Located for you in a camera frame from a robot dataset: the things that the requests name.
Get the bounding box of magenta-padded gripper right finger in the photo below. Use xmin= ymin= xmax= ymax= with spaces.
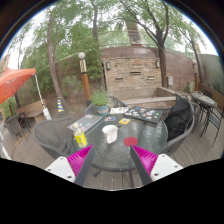
xmin=129 ymin=144 xmax=184 ymax=187

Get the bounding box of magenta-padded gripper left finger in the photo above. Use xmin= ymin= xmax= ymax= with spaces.
xmin=44 ymin=144 xmax=96 ymax=188

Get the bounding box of clear bottle with yellow label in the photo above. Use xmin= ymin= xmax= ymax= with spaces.
xmin=72 ymin=122 xmax=88 ymax=149

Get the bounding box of flat round red coaster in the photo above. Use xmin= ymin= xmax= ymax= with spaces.
xmin=123 ymin=136 xmax=139 ymax=148

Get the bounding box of white ceramic mug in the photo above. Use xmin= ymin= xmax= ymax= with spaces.
xmin=101 ymin=124 xmax=119 ymax=145

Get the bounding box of yellow printed card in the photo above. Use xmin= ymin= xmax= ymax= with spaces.
xmin=118 ymin=117 xmax=131 ymax=126

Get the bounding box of black backpack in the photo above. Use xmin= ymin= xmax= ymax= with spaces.
xmin=164 ymin=96 xmax=194 ymax=141

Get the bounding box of white printed booklet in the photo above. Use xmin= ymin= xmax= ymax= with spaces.
xmin=109 ymin=106 xmax=130 ymax=115

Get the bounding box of yellow and blue striped cone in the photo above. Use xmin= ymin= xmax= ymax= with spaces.
xmin=56 ymin=96 xmax=65 ymax=114

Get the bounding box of green plant in teal pot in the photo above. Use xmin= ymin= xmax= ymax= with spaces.
xmin=89 ymin=87 xmax=112 ymax=117

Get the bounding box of wooden bench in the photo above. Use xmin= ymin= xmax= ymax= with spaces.
xmin=16 ymin=99 xmax=46 ymax=124

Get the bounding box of black metal patio chair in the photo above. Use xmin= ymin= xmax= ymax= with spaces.
xmin=199 ymin=106 xmax=224 ymax=148
xmin=4 ymin=112 xmax=30 ymax=141

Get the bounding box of round dark patio table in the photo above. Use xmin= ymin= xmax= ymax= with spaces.
xmin=190 ymin=91 xmax=218 ymax=138

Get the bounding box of orange patio umbrella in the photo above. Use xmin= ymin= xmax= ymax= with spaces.
xmin=0 ymin=66 xmax=53 ymax=121

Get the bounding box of wooden globe lamp post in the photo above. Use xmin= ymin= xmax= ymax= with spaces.
xmin=191 ymin=59 xmax=200 ymax=93
xmin=77 ymin=51 xmax=93 ymax=103

